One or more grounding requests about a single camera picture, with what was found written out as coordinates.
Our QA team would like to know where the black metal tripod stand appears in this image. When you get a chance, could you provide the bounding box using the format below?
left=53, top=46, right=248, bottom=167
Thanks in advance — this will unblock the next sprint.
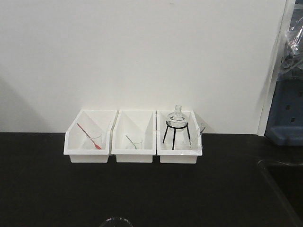
left=162, top=121, right=191, bottom=150

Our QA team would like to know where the dark round object bottom edge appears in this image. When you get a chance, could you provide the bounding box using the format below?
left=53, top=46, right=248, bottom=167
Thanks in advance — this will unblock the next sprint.
left=99, top=217, right=133, bottom=227

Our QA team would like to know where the black lab sink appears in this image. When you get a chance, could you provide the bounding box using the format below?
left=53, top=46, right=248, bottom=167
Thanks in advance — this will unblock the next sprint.
left=258, top=159, right=303, bottom=227

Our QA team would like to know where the blue plastic drying rack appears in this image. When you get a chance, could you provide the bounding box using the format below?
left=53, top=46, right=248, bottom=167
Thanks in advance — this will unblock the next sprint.
left=265, top=0, right=303, bottom=146

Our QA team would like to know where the white right storage bin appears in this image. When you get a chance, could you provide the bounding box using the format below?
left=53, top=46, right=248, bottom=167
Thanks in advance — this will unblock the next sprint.
left=156, top=110, right=203, bottom=164

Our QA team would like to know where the clear round glass flask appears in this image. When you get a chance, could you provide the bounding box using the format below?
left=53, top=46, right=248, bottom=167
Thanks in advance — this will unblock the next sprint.
left=167, top=105, right=188, bottom=131

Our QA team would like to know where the clear beaker bin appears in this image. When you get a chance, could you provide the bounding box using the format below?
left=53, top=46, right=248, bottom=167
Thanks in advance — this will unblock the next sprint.
left=189, top=138, right=203, bottom=150
left=133, top=140, right=143, bottom=149
left=89, top=133, right=102, bottom=149

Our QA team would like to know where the red pipette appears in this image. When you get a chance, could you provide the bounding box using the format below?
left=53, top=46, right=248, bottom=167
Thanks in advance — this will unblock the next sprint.
left=77, top=123, right=102, bottom=149

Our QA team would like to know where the clear beaker left bin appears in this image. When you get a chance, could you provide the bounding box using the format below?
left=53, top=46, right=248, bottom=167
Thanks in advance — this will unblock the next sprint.
left=89, top=133, right=102, bottom=149

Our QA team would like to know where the white middle storage bin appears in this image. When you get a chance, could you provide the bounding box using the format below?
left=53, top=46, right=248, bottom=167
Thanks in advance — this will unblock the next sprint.
left=112, top=110, right=156, bottom=163

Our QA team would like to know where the white storage bin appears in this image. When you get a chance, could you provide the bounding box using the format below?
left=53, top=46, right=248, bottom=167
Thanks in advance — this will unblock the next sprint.
left=112, top=110, right=156, bottom=163
left=156, top=110, right=203, bottom=164
left=63, top=110, right=118, bottom=163

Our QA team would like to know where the clear beaker middle bin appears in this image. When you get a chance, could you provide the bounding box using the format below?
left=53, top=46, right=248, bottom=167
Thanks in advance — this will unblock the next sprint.
left=133, top=140, right=143, bottom=149

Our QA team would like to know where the white left storage bin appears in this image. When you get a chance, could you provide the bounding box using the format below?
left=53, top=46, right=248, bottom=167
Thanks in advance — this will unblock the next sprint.
left=63, top=110, right=118, bottom=163

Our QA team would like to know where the clear beaker right bin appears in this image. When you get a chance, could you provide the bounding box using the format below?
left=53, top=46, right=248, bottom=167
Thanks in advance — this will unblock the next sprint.
left=189, top=138, right=203, bottom=150

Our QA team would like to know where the clear plastic bag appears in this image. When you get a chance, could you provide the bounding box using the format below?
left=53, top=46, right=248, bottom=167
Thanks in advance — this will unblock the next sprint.
left=276, top=18, right=303, bottom=78

